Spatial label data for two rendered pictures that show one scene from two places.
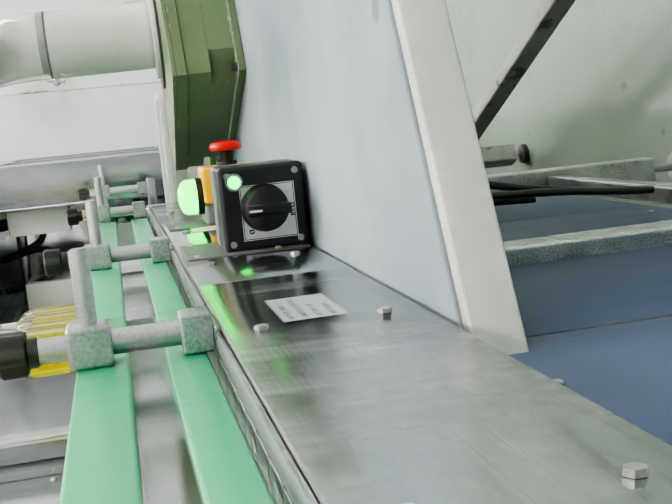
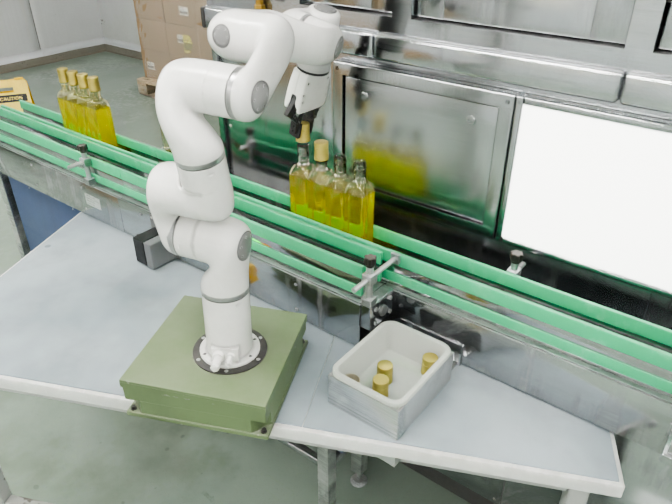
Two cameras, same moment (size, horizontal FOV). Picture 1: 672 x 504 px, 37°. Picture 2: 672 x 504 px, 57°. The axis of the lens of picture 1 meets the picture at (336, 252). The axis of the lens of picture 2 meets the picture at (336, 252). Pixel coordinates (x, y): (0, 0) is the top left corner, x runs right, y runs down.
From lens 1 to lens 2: 256 cm
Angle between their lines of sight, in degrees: 108
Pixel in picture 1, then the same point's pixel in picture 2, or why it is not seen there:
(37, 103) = not seen: outside the picture
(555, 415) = (47, 190)
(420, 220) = (76, 223)
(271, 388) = (57, 172)
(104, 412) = (69, 153)
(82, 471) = (52, 145)
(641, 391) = (69, 213)
